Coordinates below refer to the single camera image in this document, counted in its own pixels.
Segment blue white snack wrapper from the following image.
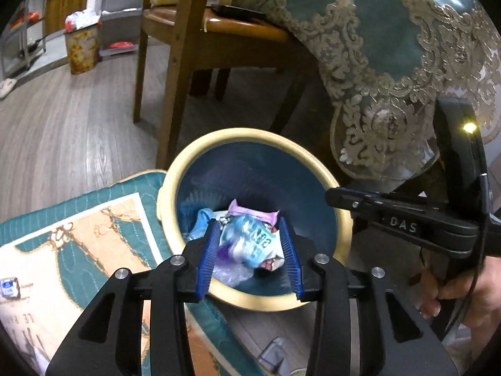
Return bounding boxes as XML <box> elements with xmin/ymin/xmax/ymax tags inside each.
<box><xmin>183</xmin><ymin>200</ymin><xmax>284</xmax><ymax>272</ymax></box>

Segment clear plastic bag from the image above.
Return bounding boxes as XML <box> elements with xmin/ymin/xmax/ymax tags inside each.
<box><xmin>212</xmin><ymin>264</ymin><xmax>254</xmax><ymax>288</ymax></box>

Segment floral patterned trash can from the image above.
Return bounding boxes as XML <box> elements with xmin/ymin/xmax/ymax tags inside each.
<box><xmin>64</xmin><ymin>9</ymin><xmax>100</xmax><ymax>75</ymax></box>

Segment person's right hand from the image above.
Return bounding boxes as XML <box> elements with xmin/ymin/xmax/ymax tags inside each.
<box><xmin>418</xmin><ymin>256</ymin><xmax>500</xmax><ymax>330</ymax></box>

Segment blue bin with yellow rim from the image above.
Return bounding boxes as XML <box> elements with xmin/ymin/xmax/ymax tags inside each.
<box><xmin>156</xmin><ymin>126</ymin><xmax>354</xmax><ymax>313</ymax></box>

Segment teal and cream floor mat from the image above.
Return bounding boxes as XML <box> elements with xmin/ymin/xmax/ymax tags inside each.
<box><xmin>0</xmin><ymin>170</ymin><xmax>268</xmax><ymax>376</ymax></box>

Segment small blue white packet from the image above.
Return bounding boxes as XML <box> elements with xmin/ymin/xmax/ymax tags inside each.
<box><xmin>0</xmin><ymin>278</ymin><xmax>20</xmax><ymax>300</ymax></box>

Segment teal lace tablecloth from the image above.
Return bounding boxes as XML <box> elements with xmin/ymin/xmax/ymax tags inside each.
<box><xmin>234</xmin><ymin>0</ymin><xmax>500</xmax><ymax>181</ymax></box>

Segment black phone on chair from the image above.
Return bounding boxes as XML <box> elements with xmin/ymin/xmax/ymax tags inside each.
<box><xmin>211</xmin><ymin>4</ymin><xmax>267</xmax><ymax>22</ymax></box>

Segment wooden chair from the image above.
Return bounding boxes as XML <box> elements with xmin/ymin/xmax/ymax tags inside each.
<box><xmin>132</xmin><ymin>0</ymin><xmax>316</xmax><ymax>170</ymax></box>

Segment white slippers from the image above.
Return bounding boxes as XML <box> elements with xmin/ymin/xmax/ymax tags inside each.
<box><xmin>0</xmin><ymin>78</ymin><xmax>17</xmax><ymax>100</ymax></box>

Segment grey metal shelf rack left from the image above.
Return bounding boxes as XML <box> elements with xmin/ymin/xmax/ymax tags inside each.
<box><xmin>1</xmin><ymin>0</ymin><xmax>46</xmax><ymax>78</ymax></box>

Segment grey rolling shelf unit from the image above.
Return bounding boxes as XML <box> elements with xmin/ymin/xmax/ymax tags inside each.
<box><xmin>100</xmin><ymin>0</ymin><xmax>143</xmax><ymax>58</ymax></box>

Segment wooden kitchen cabinet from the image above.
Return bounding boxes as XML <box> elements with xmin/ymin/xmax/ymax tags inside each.
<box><xmin>43</xmin><ymin>0</ymin><xmax>87</xmax><ymax>36</ymax></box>

